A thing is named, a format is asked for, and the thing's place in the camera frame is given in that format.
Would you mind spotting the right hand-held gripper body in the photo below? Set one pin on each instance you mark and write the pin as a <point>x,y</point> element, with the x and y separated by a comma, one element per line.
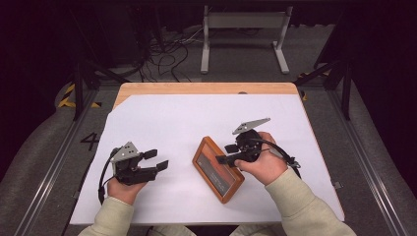
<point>249,144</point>

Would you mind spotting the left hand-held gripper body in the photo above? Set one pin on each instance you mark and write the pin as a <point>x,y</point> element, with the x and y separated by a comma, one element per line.
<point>126,154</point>

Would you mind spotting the wooden picture frame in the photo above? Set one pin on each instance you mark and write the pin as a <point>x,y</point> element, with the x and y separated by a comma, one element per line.
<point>214,177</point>

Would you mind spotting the person's right hand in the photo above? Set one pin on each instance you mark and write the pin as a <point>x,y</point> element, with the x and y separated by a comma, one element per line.
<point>265,167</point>

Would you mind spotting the person's left hand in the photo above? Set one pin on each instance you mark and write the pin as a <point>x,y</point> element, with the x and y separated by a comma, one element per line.
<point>124,193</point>

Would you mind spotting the white paper sheet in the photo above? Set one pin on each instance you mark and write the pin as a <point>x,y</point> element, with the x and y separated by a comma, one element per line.
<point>183,111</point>

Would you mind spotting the yellow black hazard tape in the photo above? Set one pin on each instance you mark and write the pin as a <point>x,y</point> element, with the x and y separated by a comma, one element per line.
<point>67,98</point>

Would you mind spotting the black metal stand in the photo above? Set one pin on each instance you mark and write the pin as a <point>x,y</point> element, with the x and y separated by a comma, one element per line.
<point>345,91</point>
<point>78,88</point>

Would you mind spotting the small metal clip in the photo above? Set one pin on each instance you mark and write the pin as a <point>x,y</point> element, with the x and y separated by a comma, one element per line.
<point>337,185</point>

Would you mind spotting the grey metal stand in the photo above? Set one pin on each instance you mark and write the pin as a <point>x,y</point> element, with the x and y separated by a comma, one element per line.
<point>244,19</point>

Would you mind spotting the aluminium floor rail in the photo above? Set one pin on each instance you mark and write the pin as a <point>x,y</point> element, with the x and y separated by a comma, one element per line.
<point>55,157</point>
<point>364,157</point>

